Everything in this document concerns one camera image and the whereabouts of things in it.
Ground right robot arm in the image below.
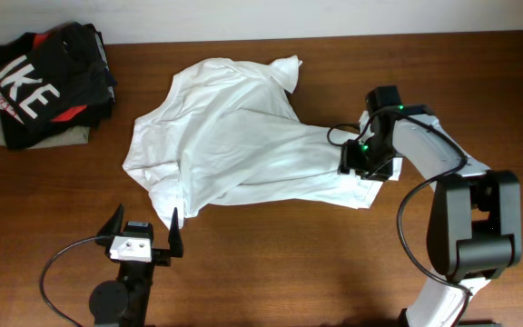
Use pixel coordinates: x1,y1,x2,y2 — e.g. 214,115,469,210
339,85,522,327

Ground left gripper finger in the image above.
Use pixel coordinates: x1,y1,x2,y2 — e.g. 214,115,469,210
168,208,183,258
96,203,124,236

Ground white polo shirt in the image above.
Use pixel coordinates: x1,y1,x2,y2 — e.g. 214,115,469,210
123,56,381,225

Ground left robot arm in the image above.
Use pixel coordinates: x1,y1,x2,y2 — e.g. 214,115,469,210
89,205,184,327

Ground black folded shirt white letters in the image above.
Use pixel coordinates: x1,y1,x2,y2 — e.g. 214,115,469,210
0,22,117,150

